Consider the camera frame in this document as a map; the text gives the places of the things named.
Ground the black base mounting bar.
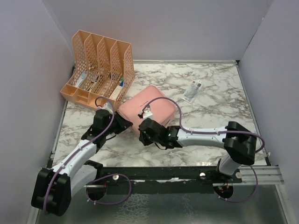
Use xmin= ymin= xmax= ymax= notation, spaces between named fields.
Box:
xmin=86 ymin=160 xmax=242 ymax=199

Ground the purple cable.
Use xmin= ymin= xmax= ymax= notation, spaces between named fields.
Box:
xmin=139 ymin=97 xmax=266 ymax=203
xmin=43 ymin=96 xmax=133 ymax=215

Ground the white tube in organizer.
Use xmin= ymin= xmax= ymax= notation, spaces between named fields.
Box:
xmin=75 ymin=71 xmax=87 ymax=88

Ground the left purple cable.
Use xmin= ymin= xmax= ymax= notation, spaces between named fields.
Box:
xmin=43 ymin=96 xmax=133 ymax=215

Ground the white box in organizer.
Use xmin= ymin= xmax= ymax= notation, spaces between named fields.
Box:
xmin=109 ymin=85 xmax=122 ymax=101

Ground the long white packaged strip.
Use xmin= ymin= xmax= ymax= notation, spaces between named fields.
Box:
xmin=181 ymin=79 xmax=202 ymax=104

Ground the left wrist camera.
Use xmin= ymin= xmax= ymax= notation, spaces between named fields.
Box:
xmin=97 ymin=102 xmax=114 ymax=114

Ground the pink medicine kit case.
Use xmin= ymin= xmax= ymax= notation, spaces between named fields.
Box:
xmin=119 ymin=85 xmax=176 ymax=137

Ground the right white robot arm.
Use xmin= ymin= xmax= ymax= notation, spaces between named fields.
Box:
xmin=139 ymin=118 xmax=257 ymax=182

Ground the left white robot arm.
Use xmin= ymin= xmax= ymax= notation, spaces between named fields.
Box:
xmin=31 ymin=109 xmax=132 ymax=216

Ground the orange mesh file organizer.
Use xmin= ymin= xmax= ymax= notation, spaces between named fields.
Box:
xmin=60 ymin=30 xmax=135 ymax=110

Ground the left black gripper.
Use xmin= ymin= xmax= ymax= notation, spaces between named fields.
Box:
xmin=104 ymin=111 xmax=132 ymax=135

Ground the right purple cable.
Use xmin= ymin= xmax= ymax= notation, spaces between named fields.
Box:
xmin=139 ymin=97 xmax=266 ymax=203

